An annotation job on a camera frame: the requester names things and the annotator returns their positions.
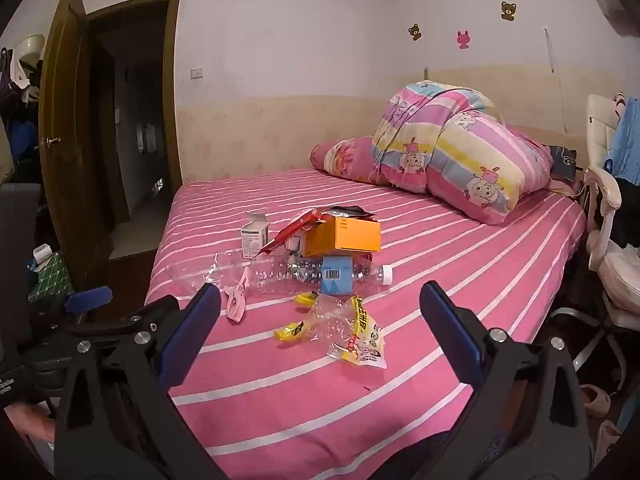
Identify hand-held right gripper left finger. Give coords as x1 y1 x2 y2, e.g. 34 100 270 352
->
54 282 227 480

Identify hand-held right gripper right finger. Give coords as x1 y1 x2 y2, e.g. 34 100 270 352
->
419 281 596 480

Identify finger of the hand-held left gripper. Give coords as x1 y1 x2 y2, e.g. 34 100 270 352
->
75 294 180 344
62 286 114 317

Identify green patterned box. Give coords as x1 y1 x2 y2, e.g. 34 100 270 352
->
27 252 76 304

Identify small white box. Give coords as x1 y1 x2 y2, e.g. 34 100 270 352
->
241 211 271 260

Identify clear bottle with blue label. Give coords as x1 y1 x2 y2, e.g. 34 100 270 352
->
250 252 394 297

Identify person's left hand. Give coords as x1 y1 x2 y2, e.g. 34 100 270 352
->
4 402 57 444

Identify pink plastic clip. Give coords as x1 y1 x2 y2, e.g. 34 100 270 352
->
223 267 251 322

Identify crushed clear plastic bottle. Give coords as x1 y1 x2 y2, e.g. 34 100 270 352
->
167 252 261 292

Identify pink striped bed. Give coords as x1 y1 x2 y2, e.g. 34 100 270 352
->
145 167 588 480

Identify yellow snack bag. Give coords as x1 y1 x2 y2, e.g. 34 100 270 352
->
327 296 388 370

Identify clear plastic bag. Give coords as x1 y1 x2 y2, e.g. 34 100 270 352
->
302 295 362 356

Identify red snack wrapper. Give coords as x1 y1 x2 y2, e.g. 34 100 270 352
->
257 209 326 256

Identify orange cardboard box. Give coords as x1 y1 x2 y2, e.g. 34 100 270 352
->
301 217 382 256

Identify beige slipper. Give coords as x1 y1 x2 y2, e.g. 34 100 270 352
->
595 420 624 454
580 384 613 418

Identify black foil wrapper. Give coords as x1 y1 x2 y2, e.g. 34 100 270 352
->
322 205 379 221

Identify brown wooden door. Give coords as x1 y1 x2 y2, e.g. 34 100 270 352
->
39 0 96 281

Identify white office chair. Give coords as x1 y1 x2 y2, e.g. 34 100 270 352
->
550 94 640 396

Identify pastel striped cartoon quilt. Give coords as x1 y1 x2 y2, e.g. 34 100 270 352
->
372 80 554 226

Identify hanging clothes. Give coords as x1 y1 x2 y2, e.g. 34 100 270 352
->
0 47 44 181

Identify pink printed pillow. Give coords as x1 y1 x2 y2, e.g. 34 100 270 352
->
309 136 401 188

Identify black clothing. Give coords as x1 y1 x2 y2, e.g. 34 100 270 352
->
611 175 640 250

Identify light blue cloth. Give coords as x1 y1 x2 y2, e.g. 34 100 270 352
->
602 105 640 186

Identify white hat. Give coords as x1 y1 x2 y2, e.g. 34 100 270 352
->
15 34 46 68

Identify brown wooden door frame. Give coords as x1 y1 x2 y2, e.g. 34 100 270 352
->
86 0 184 261

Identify thin wall cable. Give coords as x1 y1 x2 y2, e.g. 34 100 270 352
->
542 25 569 134

